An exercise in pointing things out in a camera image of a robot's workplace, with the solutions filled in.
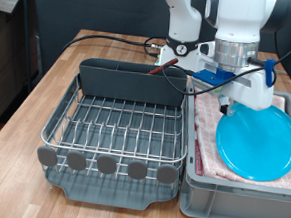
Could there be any grey plastic crate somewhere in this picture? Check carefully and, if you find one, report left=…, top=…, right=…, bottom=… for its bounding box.
left=177, top=80, right=291, bottom=218

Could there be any blue cable clip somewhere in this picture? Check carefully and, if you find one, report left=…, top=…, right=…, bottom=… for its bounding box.
left=262, top=57, right=278, bottom=88

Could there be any black metal pole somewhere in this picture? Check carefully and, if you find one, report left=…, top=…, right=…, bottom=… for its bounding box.
left=13, top=0, right=39, bottom=94

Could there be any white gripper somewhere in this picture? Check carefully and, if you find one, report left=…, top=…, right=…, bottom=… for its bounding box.
left=214, top=64, right=277, bottom=121

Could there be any blue plate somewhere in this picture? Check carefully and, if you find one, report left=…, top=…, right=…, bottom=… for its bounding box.
left=212, top=100, right=291, bottom=184

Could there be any dark side cabinet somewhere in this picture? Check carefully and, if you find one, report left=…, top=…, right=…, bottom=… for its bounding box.
left=0, top=0, right=46, bottom=149

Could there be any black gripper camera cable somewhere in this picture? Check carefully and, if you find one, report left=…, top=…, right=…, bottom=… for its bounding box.
left=160, top=23, right=291, bottom=103

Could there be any grey drain tray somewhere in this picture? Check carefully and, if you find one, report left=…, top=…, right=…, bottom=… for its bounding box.
left=42, top=71, right=189, bottom=214

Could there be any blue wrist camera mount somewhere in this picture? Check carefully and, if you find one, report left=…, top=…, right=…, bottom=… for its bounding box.
left=190, top=66, right=236, bottom=87

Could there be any dark grey cutlery holder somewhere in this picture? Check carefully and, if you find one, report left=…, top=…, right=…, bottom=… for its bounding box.
left=76, top=56, right=189, bottom=108

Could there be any black cable on table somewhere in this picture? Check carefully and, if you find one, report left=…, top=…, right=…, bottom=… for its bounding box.
left=61, top=29, right=169, bottom=59

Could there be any pink checked cloth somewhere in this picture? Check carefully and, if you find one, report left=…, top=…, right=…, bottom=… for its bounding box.
left=187, top=86, right=291, bottom=190

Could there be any red-brown wooden spoon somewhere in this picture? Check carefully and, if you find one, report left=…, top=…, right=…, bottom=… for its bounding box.
left=147, top=55, right=179, bottom=77

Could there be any metal wire dish rack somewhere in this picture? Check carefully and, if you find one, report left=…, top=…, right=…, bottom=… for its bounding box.
left=38, top=71, right=193, bottom=186

